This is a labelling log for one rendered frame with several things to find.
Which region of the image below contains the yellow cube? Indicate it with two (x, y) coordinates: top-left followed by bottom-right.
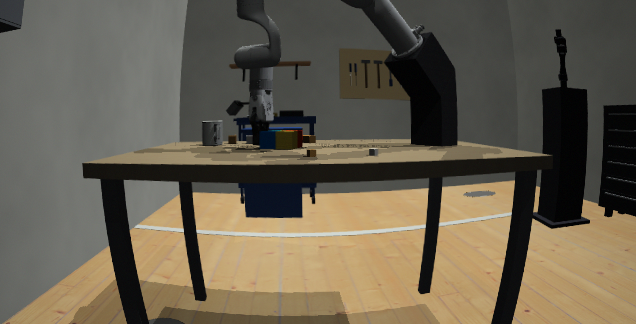
(276, 131), (298, 149)

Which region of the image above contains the red cube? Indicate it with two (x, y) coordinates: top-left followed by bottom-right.
(289, 130), (303, 148)

